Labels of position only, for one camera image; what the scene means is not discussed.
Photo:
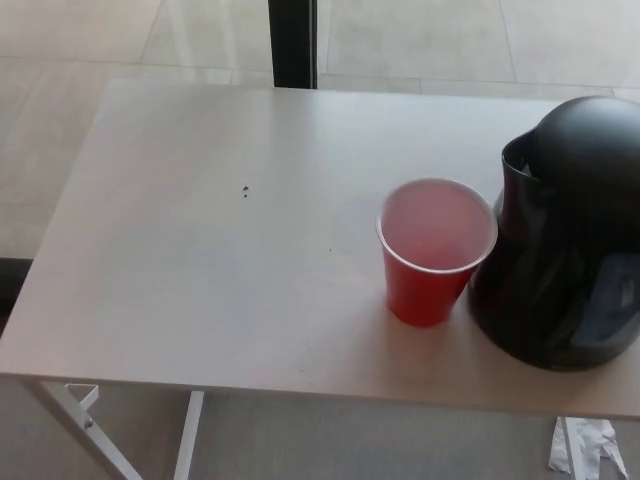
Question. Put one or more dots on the white straight table leg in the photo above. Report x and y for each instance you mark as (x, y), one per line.
(188, 435)
(570, 452)

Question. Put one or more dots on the crumpled white paper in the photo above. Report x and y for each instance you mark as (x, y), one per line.
(602, 442)

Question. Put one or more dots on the red plastic cup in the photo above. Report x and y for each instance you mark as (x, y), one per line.
(425, 295)

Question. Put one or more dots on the black window frame post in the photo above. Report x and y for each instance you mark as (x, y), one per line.
(292, 40)

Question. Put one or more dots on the black electric kettle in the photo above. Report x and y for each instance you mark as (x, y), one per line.
(550, 280)

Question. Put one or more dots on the white slanted table leg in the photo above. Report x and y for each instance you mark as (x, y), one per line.
(78, 429)

